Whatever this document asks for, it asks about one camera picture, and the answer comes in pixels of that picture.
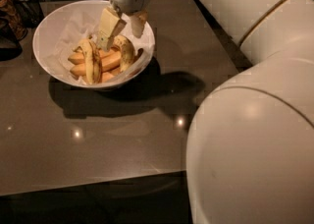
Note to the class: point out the black wire basket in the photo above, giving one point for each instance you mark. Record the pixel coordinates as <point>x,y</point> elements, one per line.
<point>30,12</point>

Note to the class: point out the orange plantain middle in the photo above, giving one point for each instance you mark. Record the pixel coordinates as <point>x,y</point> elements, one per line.
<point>108,63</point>

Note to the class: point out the orange plantain lower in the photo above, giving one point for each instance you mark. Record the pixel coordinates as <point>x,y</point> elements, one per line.
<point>108,76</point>

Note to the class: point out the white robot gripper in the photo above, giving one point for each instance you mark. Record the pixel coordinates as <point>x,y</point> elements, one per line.
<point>111,25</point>

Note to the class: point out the orange plantain upper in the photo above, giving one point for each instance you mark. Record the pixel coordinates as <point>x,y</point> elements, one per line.
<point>78,58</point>

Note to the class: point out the white paper bowl liner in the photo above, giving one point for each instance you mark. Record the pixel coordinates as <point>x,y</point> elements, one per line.
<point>70,29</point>

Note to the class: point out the brown patterned container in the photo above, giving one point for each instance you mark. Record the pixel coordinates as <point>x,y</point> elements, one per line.
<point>10,13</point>

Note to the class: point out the white bowl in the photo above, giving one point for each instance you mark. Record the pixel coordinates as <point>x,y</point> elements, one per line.
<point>49,34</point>

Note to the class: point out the orange plantain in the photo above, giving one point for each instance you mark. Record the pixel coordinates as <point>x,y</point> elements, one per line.
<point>108,63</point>
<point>78,58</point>
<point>108,76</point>

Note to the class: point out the spotted yellow banana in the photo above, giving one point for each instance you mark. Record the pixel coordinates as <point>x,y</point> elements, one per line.
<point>127,51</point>
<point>93,66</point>

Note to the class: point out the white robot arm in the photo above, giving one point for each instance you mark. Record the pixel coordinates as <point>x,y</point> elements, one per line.
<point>250,147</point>

